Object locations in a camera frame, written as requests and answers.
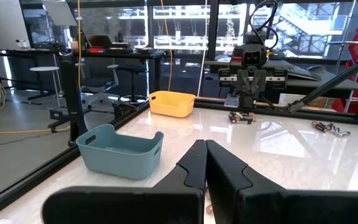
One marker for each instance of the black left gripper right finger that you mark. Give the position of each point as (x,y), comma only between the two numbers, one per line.
(259,202)

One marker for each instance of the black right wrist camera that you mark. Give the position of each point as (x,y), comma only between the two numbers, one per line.
(255,57)

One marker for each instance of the cardboard box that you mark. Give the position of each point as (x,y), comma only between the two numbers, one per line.
(322,102)

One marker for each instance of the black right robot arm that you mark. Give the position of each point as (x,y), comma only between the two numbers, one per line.
(255,37)

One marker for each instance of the black laptop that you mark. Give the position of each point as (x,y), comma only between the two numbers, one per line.
(98,41)

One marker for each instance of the red flat item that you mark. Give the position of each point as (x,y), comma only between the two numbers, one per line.
(96,49)

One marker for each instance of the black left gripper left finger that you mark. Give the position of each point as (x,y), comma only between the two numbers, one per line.
(154,202)

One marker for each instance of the black diagonal frame strut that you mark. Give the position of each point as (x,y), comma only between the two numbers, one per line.
(337,79)

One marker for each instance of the blue-grey plastic bin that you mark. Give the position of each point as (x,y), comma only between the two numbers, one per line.
(120,165)

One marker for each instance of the red storage bins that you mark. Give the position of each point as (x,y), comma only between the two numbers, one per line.
(357,46)

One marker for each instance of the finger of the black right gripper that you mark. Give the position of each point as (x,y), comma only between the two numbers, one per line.
(244,84)
(257,82)

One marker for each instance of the black bottle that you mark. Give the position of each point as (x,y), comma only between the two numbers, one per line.
(84,42)

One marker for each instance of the black office desk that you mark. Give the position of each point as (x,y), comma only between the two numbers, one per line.
(120,55)

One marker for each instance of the yellow plastic bin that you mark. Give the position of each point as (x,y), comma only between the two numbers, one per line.
(171,109)

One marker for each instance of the grey monitor back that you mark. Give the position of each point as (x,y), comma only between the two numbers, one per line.
(59,12)

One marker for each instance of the black keyboard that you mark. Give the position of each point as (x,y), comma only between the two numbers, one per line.
(303,74)

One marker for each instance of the black corner bracket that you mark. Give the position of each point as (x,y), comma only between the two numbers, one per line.
(124,110)

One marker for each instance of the metal base plate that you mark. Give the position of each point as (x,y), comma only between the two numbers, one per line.
(231,102)

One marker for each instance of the black floor stand post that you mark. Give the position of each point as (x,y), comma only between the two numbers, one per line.
(71,93)

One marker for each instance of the black stand base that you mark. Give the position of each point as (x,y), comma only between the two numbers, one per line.
(57,115)

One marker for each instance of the black stool chair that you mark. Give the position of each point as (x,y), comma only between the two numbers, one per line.
(132,69)

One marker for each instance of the white round stool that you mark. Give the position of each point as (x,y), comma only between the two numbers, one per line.
(43,68)

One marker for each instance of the white monitor back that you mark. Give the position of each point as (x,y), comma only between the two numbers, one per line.
(5,21)

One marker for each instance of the grey office chair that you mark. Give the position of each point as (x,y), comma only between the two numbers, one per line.
(98,84)

